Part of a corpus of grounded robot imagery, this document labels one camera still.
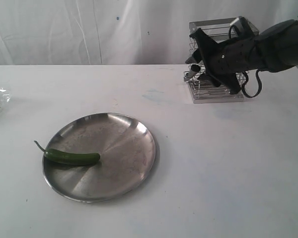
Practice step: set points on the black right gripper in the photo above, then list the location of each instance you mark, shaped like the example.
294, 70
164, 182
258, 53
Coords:
227, 62

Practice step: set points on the black knife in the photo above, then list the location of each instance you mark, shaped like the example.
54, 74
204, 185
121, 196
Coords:
190, 74

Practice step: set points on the metal wire utensil holder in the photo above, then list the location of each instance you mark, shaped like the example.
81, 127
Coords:
201, 92

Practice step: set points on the green cucumber with stem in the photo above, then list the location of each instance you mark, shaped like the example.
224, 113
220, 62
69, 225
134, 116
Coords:
66, 158

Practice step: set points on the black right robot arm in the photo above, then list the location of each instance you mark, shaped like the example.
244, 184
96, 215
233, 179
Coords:
273, 50

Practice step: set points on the round stainless steel plate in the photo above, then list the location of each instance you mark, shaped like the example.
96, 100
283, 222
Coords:
127, 149

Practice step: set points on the white backdrop cloth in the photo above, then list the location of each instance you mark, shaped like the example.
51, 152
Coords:
118, 31

